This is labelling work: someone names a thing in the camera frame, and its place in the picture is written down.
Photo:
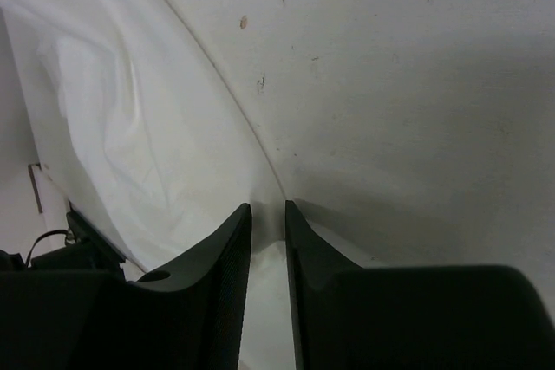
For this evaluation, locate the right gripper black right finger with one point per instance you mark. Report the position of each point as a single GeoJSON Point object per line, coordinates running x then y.
{"type": "Point", "coordinates": [455, 317]}

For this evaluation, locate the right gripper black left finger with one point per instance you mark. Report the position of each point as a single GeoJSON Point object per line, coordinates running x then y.
{"type": "Point", "coordinates": [186, 314]}

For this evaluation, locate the white tank top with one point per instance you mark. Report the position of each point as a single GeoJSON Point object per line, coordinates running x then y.
{"type": "Point", "coordinates": [158, 133]}

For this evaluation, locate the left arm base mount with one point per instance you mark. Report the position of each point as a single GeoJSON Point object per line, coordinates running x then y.
{"type": "Point", "coordinates": [85, 248]}

